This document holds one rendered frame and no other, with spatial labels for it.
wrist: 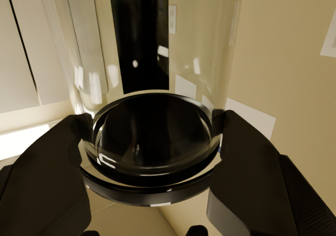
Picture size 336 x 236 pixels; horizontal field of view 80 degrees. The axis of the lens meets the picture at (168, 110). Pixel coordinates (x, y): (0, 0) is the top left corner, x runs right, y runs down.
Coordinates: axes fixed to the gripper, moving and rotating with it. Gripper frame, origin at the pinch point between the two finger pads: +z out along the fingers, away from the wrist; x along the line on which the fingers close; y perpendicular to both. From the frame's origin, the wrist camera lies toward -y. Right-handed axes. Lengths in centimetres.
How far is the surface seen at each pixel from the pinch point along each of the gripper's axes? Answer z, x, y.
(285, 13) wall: 47, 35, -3
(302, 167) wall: 32, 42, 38
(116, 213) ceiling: 96, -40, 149
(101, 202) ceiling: 107, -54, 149
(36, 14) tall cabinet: 228, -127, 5
